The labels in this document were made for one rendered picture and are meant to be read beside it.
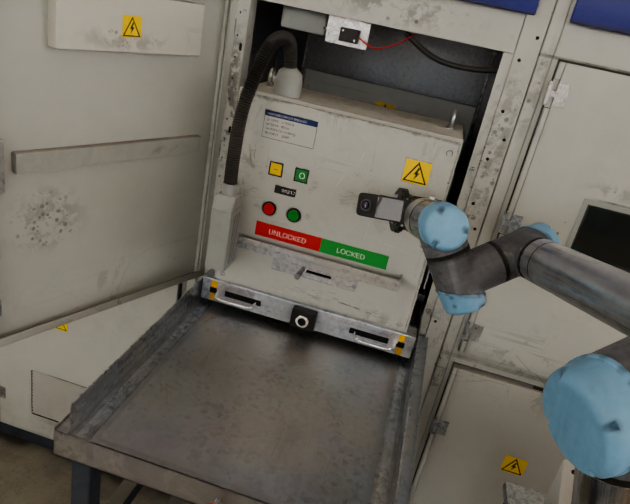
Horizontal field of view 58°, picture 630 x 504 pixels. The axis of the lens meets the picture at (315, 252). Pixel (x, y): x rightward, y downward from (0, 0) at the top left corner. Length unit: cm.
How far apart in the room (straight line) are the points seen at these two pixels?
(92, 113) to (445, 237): 75
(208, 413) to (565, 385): 71
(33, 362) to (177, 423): 104
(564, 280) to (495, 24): 65
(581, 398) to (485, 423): 104
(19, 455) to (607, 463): 197
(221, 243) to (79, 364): 86
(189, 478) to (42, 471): 125
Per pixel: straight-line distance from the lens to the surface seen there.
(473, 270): 98
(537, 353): 156
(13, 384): 221
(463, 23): 136
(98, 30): 122
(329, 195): 129
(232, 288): 143
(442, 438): 171
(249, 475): 106
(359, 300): 137
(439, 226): 92
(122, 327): 183
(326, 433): 116
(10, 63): 117
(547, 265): 94
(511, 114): 138
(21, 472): 226
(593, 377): 65
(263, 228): 136
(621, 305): 83
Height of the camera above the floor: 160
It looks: 24 degrees down
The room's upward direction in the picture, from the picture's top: 12 degrees clockwise
